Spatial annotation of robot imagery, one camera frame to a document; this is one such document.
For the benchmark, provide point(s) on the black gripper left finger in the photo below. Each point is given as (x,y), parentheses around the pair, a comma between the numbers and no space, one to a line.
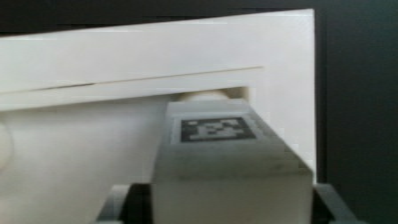
(126,207)

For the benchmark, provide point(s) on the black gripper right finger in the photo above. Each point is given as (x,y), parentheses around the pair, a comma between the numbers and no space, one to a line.
(331,211)

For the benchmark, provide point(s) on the white leg with tag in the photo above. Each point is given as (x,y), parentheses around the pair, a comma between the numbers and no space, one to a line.
(230,177)

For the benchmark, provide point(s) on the white square tabletop with sockets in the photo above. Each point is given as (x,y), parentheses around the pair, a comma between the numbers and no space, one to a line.
(79,138)

